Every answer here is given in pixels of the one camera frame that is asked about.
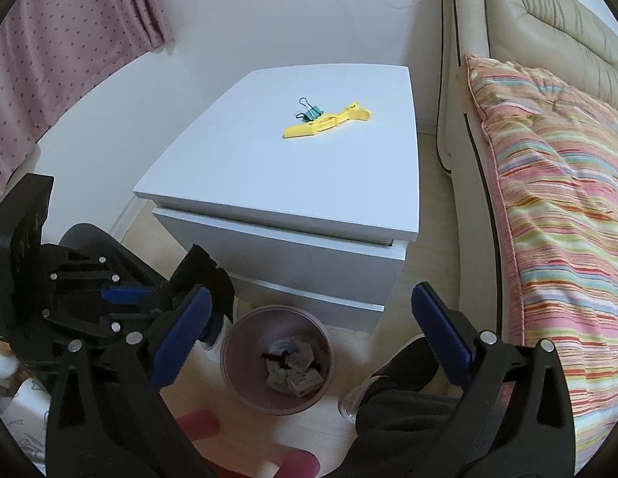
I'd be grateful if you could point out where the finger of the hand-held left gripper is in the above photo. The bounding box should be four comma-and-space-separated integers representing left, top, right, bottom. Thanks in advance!
43, 254, 176, 306
43, 308, 160, 347

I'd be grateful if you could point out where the white nightstand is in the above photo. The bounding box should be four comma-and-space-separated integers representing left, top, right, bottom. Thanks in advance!
133, 64, 422, 334

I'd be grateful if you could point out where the white printed cloth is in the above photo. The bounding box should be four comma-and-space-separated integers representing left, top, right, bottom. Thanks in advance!
0, 373, 53, 469

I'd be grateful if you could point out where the person's left leg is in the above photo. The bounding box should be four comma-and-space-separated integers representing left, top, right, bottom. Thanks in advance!
55, 223, 165, 290

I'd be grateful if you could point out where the white shoe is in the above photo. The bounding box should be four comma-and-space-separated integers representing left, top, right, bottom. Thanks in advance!
339, 376, 384, 424

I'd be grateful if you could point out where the crumpled beige paper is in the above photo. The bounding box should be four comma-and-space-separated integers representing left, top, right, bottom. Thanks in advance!
288, 341, 315, 370

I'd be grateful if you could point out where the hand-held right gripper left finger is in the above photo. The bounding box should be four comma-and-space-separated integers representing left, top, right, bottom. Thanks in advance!
45, 285, 213, 478

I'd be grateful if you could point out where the pink slipper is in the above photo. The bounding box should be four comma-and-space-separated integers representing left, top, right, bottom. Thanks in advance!
172, 408, 221, 444
217, 448, 321, 478

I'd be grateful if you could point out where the yellow hair clip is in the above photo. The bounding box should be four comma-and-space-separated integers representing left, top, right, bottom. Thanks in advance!
282, 101, 374, 140

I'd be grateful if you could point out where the orange white plush toy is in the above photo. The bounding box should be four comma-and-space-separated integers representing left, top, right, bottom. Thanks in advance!
0, 336, 18, 384

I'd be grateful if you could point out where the teal binder clip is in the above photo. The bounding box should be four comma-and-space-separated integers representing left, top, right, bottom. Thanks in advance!
295, 97, 324, 123

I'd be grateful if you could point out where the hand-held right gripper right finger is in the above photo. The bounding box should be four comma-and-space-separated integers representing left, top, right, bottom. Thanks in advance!
411, 281, 576, 478

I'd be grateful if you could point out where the pink dotted curtain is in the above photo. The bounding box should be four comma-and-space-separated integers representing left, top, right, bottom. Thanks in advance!
0, 0, 176, 205

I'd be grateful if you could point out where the person's leg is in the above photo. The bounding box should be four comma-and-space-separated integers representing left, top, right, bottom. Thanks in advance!
356, 336, 494, 478
55, 223, 165, 290

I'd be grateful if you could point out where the white nightstand drawer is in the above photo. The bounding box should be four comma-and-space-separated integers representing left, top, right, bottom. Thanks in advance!
229, 271, 387, 334
152, 208, 407, 304

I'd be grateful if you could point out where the person's right leg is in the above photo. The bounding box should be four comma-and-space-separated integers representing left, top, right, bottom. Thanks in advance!
356, 336, 494, 478

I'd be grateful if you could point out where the striped pastel pillow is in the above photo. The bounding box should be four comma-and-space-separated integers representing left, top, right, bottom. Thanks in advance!
463, 52, 618, 474

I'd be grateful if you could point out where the mauve trash bin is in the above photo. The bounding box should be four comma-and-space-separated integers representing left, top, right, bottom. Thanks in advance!
220, 305, 334, 416

